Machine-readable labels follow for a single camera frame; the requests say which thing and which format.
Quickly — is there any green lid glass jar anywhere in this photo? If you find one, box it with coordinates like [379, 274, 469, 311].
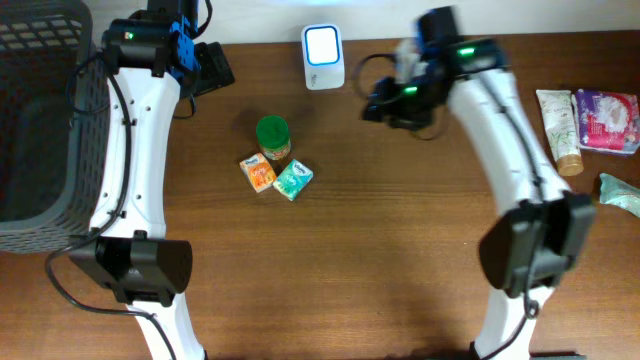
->
[256, 115, 291, 160]

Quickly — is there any orange tissue pack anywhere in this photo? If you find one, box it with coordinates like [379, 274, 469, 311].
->
[239, 153, 277, 193]

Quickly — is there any teal tissue pack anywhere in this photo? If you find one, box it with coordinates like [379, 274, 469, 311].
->
[273, 160, 314, 201]

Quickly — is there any white cream tube gold cap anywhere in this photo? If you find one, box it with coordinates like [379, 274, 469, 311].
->
[536, 90, 584, 177]

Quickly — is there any red purple pad package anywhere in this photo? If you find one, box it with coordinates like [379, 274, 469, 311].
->
[571, 89, 639, 156]

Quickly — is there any mint green wipes packet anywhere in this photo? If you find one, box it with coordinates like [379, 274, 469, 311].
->
[599, 173, 640, 217]

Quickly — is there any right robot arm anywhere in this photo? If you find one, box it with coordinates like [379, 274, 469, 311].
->
[362, 6, 596, 359]

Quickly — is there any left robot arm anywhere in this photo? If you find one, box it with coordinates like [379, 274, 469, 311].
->
[62, 1, 234, 359]

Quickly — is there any white barcode scanner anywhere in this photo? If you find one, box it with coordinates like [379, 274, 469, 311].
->
[301, 24, 345, 91]

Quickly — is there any grey plastic mesh basket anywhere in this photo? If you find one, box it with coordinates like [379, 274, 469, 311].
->
[1, 0, 109, 254]

